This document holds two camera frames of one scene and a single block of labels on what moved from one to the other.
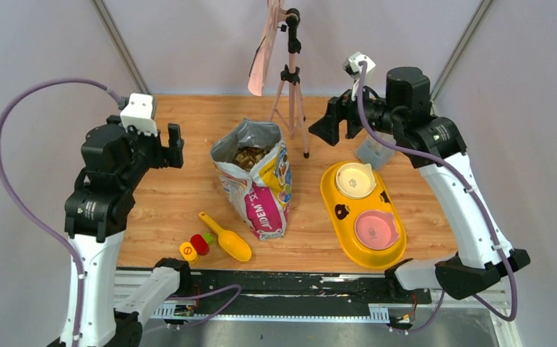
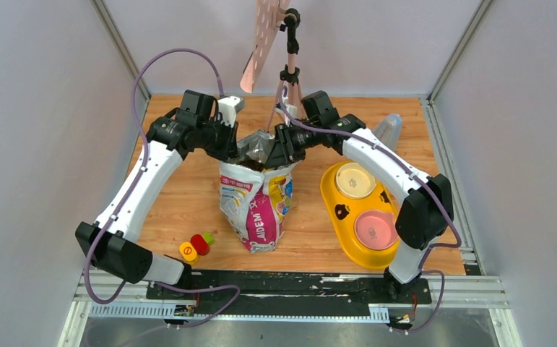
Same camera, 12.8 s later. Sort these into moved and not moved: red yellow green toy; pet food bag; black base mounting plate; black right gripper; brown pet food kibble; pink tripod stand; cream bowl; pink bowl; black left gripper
Moved: brown pet food kibble; black right gripper; pet food bag; black left gripper
Not moved: pink tripod stand; black base mounting plate; red yellow green toy; pink bowl; cream bowl
